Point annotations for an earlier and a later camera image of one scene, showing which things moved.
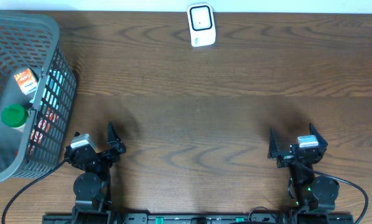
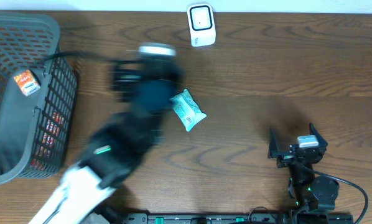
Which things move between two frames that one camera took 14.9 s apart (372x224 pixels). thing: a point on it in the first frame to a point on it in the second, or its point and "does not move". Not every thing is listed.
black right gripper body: [286, 160] does not move
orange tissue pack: [27, 81] does not move
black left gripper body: [106, 160] to [121, 79]
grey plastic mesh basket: [32, 99] does not move
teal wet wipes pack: [53, 89] to [187, 109]
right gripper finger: [274, 151] does not move
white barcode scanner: [201, 24] does not move
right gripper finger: [321, 142] does not move
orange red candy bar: [43, 126] to [43, 150]
